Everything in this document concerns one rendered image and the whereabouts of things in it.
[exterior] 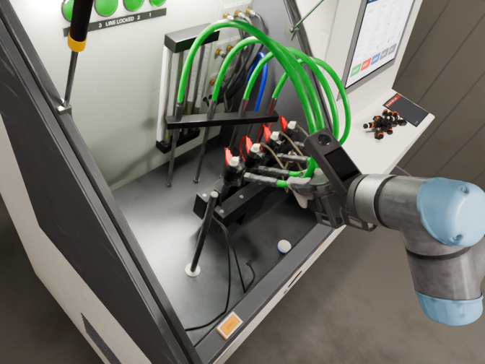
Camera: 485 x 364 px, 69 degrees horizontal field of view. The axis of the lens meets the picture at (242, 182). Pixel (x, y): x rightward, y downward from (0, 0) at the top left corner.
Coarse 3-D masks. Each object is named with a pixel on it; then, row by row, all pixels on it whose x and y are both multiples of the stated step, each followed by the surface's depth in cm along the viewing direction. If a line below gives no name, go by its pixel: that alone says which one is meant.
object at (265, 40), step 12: (216, 24) 66; (228, 24) 64; (240, 24) 62; (204, 36) 70; (264, 36) 60; (192, 48) 74; (276, 48) 60; (192, 60) 77; (288, 72) 60; (180, 84) 82; (300, 84) 60; (180, 96) 85; (300, 96) 60; (312, 120) 61; (312, 132) 62; (312, 168) 66
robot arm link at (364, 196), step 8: (368, 176) 51; (376, 176) 50; (384, 176) 49; (360, 184) 51; (368, 184) 49; (376, 184) 48; (360, 192) 50; (368, 192) 49; (376, 192) 53; (360, 200) 50; (368, 200) 48; (360, 208) 50; (368, 208) 49; (360, 216) 51; (368, 216) 49; (376, 224) 50
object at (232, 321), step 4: (232, 316) 75; (228, 320) 74; (232, 320) 75; (236, 320) 75; (224, 324) 74; (228, 324) 74; (232, 324) 74; (236, 324) 74; (220, 328) 73; (224, 328) 73; (228, 328) 73; (232, 328) 73; (224, 332) 73; (228, 332) 73
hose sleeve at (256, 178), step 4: (252, 176) 79; (256, 176) 78; (260, 176) 78; (264, 176) 77; (252, 180) 79; (256, 180) 78; (260, 180) 77; (264, 180) 76; (268, 180) 75; (272, 180) 75; (276, 180) 74; (264, 184) 77; (268, 184) 76; (272, 184) 75
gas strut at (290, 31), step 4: (320, 0) 84; (324, 0) 84; (316, 4) 85; (312, 8) 86; (316, 8) 86; (308, 12) 87; (312, 12) 87; (304, 16) 88; (308, 16) 88; (300, 20) 89; (304, 20) 89; (296, 24) 91; (300, 24) 90; (288, 28) 92; (292, 28) 91; (296, 28) 91; (284, 32) 94; (288, 32) 93; (292, 32) 92; (284, 36) 94; (288, 36) 93; (292, 36) 93
